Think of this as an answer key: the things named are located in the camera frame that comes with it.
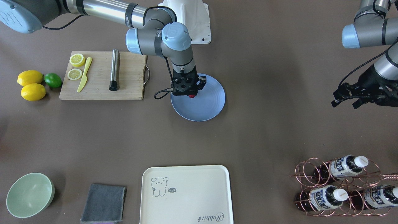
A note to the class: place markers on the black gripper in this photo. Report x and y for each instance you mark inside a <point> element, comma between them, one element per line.
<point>202,83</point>

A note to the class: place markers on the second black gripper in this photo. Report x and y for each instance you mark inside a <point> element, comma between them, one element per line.
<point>369,78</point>

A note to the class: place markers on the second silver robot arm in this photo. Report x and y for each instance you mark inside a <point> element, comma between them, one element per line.
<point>371,27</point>

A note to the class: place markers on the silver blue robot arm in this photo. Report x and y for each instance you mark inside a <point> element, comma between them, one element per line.
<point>152,31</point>

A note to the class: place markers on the blue round plate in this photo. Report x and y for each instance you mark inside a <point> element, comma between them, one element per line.
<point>207,104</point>

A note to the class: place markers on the wooden cutting board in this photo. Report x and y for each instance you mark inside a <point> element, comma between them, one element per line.
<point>131,78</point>

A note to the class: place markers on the steel muddler black tip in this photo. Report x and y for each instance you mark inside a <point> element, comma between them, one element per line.
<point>113,86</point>

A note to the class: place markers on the back tea bottle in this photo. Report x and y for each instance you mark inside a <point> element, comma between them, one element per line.
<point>339,169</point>
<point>383,196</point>

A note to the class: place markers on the yellow plastic knife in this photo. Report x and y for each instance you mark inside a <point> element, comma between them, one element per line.
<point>84,77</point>

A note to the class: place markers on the lower lemon half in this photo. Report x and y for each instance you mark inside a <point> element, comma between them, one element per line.
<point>77,60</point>

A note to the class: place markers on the upper lemon slice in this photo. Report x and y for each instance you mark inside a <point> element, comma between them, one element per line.
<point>74,74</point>

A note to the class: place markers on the cream rabbit tray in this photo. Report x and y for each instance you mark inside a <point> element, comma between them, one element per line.
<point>186,195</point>

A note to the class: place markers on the front dark tea bottle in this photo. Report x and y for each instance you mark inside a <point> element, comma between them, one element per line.
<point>323,198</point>

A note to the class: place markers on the green lime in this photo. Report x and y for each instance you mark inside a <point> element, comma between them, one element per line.
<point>53,80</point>

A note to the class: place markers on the grey folded cloth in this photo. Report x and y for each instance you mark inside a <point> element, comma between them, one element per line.
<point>104,204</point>

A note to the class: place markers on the lower whole lemon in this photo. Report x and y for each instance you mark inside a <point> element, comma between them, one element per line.
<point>33,92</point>

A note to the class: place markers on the whole lemon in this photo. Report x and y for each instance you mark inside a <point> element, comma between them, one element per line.
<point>30,77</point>
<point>33,92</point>

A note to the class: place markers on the upper whole lemon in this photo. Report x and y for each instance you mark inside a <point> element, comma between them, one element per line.
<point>30,77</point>

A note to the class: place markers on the light green bowl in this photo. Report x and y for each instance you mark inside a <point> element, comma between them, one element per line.
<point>30,195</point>

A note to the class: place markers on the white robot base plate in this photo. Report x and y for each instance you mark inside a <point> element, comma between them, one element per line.
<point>194,14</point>

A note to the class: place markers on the copper wire bottle rack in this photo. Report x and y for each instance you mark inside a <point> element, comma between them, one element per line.
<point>371,177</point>

